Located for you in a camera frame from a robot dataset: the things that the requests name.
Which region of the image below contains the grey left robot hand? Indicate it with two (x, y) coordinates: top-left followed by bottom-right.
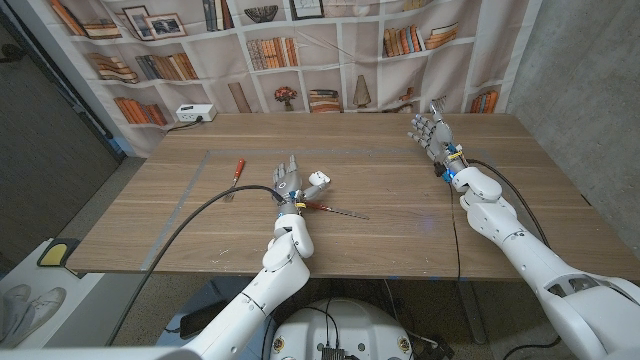
(271, 154), (332, 214)

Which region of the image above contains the grey table leg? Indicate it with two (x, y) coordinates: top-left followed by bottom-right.
(457, 279), (489, 346)

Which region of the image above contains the white sneaker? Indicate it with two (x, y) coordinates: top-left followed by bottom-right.
(4, 286), (67, 347)
(0, 283), (32, 341)

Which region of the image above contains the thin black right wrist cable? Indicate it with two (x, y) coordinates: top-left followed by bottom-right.
(449, 183), (462, 281)

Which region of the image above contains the white power strip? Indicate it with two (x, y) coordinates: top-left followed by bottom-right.
(175, 103), (218, 123)

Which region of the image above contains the black torso cable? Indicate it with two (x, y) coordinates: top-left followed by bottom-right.
(299, 298), (342, 351)

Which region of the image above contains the black smartphone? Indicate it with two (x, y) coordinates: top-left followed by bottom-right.
(178, 302), (226, 340)

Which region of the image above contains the black box by torso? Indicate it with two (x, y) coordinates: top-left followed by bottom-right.
(413, 333), (456, 360)

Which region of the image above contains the red handled fork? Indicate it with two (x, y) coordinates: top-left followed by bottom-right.
(222, 158), (247, 204)

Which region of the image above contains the white floor platform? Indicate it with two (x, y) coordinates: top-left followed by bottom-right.
(0, 239), (151, 349)

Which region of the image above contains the printed bookshelf backdrop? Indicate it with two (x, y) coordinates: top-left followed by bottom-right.
(47, 0), (544, 159)

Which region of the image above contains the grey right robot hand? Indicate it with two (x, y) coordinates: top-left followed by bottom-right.
(407, 102), (469, 174)

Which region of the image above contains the yellow and black pad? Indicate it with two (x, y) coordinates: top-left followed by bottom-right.
(36, 237), (81, 269)

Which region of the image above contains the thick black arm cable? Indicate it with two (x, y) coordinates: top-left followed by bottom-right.
(104, 183), (286, 348)
(467, 158), (551, 249)

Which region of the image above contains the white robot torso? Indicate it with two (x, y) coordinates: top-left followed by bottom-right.
(269, 298), (414, 360)

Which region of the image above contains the black power strip cable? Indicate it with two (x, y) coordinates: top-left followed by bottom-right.
(164, 115), (205, 134)

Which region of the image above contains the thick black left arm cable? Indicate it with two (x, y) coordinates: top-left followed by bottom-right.
(104, 183), (286, 348)

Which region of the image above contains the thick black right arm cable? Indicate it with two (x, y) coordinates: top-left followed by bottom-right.
(467, 158), (551, 249)

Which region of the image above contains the red handled screwdriver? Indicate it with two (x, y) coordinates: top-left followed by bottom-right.
(303, 200), (371, 221)

